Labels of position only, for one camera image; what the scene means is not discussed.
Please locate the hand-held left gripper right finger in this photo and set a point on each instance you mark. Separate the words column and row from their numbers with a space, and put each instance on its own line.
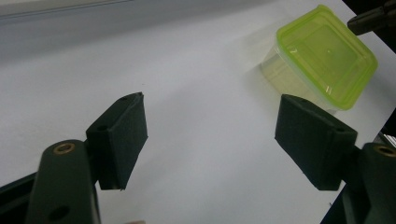
column 308, row 140

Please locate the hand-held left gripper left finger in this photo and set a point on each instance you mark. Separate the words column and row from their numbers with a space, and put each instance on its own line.
column 121, row 143

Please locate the clear container with green lid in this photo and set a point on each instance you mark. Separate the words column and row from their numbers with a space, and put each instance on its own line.
column 327, row 53

